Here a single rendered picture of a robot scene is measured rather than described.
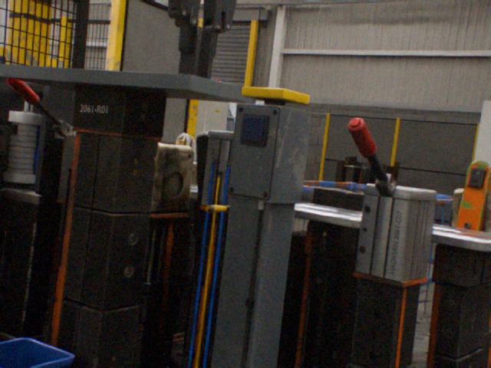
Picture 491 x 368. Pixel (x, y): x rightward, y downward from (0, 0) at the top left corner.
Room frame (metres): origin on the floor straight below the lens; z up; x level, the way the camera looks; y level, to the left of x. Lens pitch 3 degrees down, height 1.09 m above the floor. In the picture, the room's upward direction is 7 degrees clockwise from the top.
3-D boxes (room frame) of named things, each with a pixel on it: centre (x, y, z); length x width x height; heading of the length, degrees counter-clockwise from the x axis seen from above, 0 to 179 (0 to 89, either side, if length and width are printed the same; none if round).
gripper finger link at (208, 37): (0.92, 0.08, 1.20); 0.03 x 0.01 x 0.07; 47
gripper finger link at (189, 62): (0.90, 0.09, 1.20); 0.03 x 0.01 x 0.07; 47
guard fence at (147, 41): (4.74, 0.70, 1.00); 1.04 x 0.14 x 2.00; 149
